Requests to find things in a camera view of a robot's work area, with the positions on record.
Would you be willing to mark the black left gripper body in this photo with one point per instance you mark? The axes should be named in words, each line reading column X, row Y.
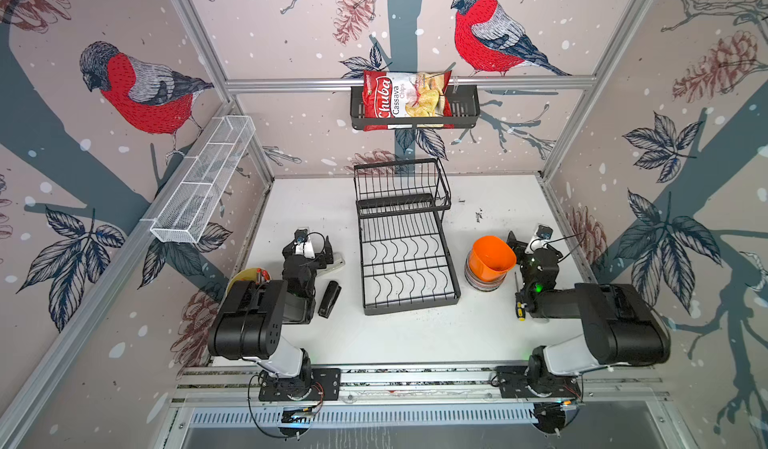
column 321, row 254

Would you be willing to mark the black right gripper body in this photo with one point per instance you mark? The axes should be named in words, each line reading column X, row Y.
column 522, row 246

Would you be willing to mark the orange plastic bowl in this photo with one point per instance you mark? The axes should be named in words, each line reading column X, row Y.
column 490, row 257

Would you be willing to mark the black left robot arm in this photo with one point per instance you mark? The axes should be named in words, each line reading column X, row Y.
column 250, row 319

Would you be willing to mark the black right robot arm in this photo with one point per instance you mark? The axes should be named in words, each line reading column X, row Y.
column 618, row 326

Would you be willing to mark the black stapler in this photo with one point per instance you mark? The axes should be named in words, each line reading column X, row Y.
column 329, row 299

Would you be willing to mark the yellow black screwdriver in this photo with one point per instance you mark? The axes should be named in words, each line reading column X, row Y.
column 519, row 300

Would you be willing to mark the yellow cup with markers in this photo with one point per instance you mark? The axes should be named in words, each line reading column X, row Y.
column 256, row 274

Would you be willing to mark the pink patterned glass bowl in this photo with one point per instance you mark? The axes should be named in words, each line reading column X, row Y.
column 479, row 284

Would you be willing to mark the red cassava chips bag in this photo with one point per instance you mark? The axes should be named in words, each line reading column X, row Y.
column 405, row 95

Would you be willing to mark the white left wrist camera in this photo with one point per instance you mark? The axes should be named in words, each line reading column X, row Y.
column 302, row 243

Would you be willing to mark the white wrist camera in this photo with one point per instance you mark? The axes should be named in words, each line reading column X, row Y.
column 542, row 234
column 302, row 243

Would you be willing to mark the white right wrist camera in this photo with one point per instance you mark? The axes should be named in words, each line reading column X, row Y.
column 542, row 234

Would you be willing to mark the black wire dish rack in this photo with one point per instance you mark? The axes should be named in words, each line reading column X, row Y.
column 405, row 259

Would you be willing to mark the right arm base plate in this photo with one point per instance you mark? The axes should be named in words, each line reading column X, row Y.
column 518, row 382

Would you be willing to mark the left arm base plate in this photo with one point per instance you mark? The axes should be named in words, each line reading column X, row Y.
column 316, row 385

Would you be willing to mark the white wire mesh shelf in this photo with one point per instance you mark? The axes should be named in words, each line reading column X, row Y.
column 191, row 206

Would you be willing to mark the black wall basket shelf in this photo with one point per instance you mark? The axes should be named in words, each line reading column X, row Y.
column 458, row 107

